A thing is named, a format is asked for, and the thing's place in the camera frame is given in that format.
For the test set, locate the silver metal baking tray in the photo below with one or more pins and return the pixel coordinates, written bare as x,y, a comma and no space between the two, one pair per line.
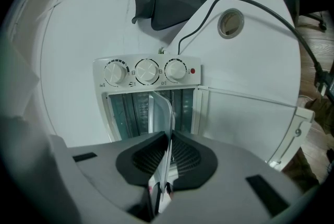
163,118

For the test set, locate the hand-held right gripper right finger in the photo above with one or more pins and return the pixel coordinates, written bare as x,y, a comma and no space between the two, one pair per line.
235,178

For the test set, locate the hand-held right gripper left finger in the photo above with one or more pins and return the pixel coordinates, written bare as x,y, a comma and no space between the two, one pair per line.
104,165

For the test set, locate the white toaster oven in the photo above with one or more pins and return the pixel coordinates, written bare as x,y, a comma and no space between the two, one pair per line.
146,71

